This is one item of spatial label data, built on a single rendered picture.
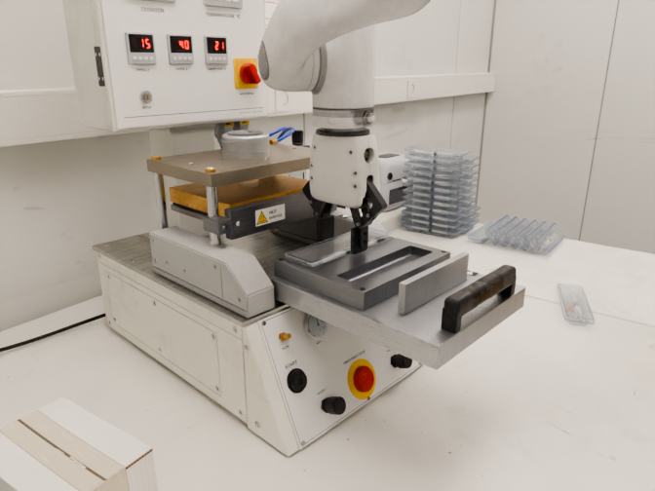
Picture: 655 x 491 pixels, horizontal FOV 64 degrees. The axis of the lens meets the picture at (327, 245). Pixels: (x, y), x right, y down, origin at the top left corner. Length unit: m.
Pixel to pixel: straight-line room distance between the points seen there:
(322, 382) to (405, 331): 0.22
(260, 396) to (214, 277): 0.18
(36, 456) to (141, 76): 0.58
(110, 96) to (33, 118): 0.27
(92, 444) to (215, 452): 0.17
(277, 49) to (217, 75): 0.39
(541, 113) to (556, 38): 0.38
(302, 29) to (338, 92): 0.12
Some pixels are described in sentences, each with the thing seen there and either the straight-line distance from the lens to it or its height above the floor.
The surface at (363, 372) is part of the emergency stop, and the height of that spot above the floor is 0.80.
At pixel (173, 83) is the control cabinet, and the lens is 0.98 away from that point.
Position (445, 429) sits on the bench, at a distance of 0.83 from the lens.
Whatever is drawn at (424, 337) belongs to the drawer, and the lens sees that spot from 0.60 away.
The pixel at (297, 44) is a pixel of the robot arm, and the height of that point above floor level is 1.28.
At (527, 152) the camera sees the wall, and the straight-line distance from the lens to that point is 3.16.
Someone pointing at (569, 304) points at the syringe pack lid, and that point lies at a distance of 1.24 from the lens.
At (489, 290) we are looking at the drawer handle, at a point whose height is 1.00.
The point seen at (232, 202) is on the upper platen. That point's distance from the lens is 0.81.
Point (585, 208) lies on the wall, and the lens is 3.14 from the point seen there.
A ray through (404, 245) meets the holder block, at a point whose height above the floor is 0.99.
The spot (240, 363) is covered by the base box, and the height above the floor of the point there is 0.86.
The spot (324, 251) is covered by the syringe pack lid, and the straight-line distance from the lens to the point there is 0.75.
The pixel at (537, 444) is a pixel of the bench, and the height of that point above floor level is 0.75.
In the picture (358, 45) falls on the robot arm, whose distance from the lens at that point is 0.70.
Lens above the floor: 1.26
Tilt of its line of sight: 19 degrees down
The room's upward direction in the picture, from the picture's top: straight up
